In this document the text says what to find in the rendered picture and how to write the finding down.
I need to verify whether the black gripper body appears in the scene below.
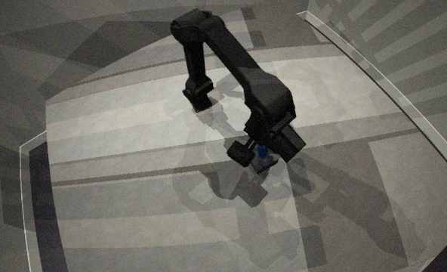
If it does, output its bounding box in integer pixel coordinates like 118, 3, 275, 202
227, 118, 266, 168

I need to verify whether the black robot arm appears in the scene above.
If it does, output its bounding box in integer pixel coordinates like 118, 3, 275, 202
171, 8, 306, 163

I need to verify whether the dark blue cylinder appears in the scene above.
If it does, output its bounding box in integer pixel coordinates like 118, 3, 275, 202
257, 144, 268, 157

